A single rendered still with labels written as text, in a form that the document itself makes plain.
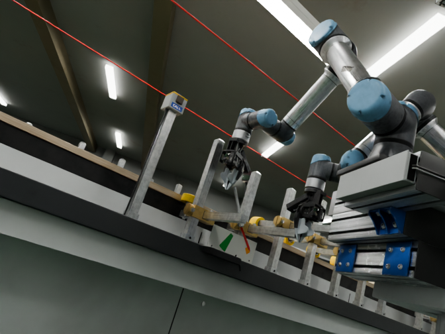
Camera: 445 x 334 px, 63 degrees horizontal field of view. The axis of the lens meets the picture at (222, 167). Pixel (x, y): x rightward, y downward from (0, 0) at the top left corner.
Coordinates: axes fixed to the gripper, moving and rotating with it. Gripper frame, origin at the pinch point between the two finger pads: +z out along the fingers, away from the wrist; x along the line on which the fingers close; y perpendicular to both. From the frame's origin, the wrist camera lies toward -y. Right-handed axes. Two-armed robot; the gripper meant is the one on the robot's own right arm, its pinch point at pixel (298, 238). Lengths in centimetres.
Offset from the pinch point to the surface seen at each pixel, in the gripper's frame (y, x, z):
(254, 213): -810, 657, -224
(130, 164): -988, 266, -233
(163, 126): -29, -57, -25
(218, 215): -18.4, -26.5, 0.5
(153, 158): -29, -56, -11
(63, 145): -50, -83, -6
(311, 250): -30, 44, -5
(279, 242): -29.4, 19.9, -2.1
